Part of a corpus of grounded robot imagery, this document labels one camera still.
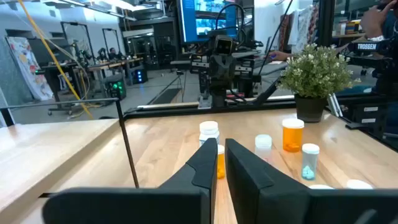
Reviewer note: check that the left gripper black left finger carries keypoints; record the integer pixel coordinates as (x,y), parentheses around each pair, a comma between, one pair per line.
(140,205)

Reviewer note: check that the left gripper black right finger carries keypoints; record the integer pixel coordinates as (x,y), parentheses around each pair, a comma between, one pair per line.
(280,202)

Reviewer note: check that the white medicine bottle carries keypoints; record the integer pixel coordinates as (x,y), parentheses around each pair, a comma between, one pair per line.
(320,187)
(209,132)

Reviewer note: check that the clear pink-tinted pill bottle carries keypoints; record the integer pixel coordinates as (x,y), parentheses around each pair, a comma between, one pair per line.
(263,146)

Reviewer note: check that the small orange pill bottle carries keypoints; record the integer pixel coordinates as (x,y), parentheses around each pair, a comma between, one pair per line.
(220,165)

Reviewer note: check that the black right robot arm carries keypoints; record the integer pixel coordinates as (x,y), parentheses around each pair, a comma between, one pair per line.
(219,99)

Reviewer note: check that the grey desk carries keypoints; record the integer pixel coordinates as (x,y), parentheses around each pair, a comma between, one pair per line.
(270,67)

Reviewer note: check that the blue-screen monitor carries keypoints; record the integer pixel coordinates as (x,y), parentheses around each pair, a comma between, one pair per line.
(208,21)

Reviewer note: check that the blue pill bottle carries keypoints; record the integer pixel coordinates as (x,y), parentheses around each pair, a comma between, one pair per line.
(310,161)
(359,184)

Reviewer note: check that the hazard-striped black floor mat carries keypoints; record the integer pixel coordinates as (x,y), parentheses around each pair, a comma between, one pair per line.
(166,96)

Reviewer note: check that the large orange pill bottle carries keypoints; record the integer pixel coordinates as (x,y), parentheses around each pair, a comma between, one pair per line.
(293,137)

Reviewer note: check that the black computer blue lights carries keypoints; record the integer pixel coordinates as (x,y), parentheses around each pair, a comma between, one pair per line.
(140,76)

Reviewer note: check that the hanging patterned fabric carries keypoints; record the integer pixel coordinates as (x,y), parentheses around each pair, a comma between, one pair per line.
(300,28)

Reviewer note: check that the potted green plant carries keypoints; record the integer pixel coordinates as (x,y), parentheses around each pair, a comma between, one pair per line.
(314,74)

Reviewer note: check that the black mesh computer tower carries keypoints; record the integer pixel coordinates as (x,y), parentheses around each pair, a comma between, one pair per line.
(115,88)

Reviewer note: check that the person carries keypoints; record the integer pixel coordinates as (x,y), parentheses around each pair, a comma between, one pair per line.
(377,21)
(112,53)

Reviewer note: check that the long wooden workbench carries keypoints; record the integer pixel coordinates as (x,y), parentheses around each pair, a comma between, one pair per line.
(109,64)

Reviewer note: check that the black labelled drawer box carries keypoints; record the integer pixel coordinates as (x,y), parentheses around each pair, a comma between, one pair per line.
(370,115)

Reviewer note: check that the bookshelf with books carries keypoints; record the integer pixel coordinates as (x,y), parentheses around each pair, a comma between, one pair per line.
(348,28)

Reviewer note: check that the paint-splattered white sheet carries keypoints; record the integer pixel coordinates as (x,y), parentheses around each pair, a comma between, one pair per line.
(29,68)

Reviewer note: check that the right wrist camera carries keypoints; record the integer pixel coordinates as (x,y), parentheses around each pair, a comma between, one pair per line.
(224,46)

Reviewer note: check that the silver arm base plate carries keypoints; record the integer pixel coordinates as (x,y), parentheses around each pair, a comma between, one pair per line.
(203,102)

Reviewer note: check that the black Trossen-branded bracket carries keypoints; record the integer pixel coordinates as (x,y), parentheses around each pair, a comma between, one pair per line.
(367,46)

